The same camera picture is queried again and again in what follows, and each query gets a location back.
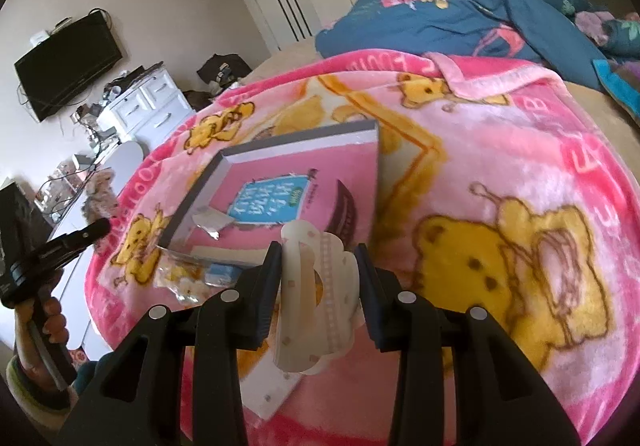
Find black bag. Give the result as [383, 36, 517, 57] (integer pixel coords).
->
[196, 54, 252, 85]

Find person's left forearm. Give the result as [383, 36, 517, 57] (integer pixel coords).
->
[4, 355, 101, 429]

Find plush teddy bear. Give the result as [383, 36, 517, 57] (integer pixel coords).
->
[81, 166, 119, 223]

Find pink bear print blanket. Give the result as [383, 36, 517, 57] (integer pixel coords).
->
[82, 49, 640, 446]

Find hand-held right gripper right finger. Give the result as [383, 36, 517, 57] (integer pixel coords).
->
[352, 243, 583, 446]

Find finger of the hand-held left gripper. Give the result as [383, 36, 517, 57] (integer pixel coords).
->
[46, 218, 112, 253]

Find striped colourful pillow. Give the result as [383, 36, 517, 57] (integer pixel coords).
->
[592, 55, 640, 121]

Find white drawer dresser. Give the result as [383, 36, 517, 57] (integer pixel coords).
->
[96, 68, 197, 153]

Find cluster of cosmetics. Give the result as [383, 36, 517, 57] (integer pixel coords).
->
[34, 153, 101, 227]

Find black wall television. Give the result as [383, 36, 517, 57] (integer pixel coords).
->
[14, 16, 124, 123]

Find clear packet of white beads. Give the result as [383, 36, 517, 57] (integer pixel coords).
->
[153, 260, 212, 305]

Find blue floral duvet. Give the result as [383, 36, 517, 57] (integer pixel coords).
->
[315, 0, 640, 83]

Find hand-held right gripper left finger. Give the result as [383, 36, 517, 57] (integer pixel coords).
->
[55, 241, 286, 446]

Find pile of assorted clutter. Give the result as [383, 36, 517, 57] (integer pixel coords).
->
[72, 64, 167, 127]

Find white cloud-shaped earring card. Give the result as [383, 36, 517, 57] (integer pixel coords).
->
[272, 220, 362, 374]

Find person's left hand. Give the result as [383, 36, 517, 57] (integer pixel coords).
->
[12, 296, 71, 394]

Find white rounded vanity table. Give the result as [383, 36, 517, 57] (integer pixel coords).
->
[50, 141, 144, 349]

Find pink box with grey rim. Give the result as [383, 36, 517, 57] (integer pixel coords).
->
[159, 121, 382, 272]

